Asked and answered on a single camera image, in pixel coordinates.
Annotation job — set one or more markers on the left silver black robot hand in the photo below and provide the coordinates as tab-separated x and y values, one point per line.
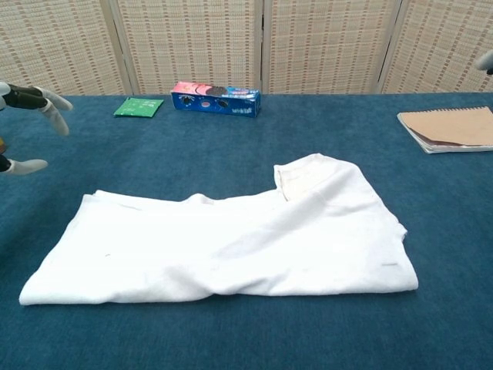
27	98

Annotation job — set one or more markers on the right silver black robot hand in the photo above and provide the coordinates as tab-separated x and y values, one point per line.
486	63

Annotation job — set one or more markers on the white T-shirt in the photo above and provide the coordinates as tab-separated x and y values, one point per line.
231	250

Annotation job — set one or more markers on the brown spiral notebook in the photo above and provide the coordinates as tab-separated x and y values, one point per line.
450	125

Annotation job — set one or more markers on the green sachet packet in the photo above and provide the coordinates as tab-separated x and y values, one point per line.
138	107

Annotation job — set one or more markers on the woven folding screen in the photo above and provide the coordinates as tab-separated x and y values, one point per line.
192	46

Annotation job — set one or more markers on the blue pink cookie box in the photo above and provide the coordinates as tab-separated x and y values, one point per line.
215	102

